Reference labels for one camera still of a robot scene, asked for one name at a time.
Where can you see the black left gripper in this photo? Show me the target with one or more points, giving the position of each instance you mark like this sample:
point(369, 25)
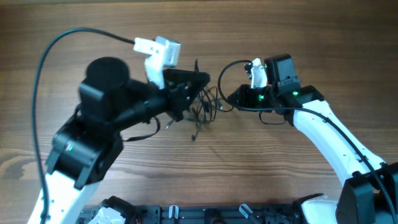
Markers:
point(179, 94)

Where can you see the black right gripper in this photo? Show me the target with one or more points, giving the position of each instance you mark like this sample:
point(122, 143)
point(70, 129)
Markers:
point(244, 91)

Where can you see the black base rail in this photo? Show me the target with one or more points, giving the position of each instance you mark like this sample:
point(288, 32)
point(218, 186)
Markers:
point(266, 214)

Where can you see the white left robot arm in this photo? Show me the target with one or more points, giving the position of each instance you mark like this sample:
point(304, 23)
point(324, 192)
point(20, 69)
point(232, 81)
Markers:
point(86, 146)

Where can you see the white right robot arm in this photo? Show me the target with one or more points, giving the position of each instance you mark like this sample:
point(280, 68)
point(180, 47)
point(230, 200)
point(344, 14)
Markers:
point(369, 183)

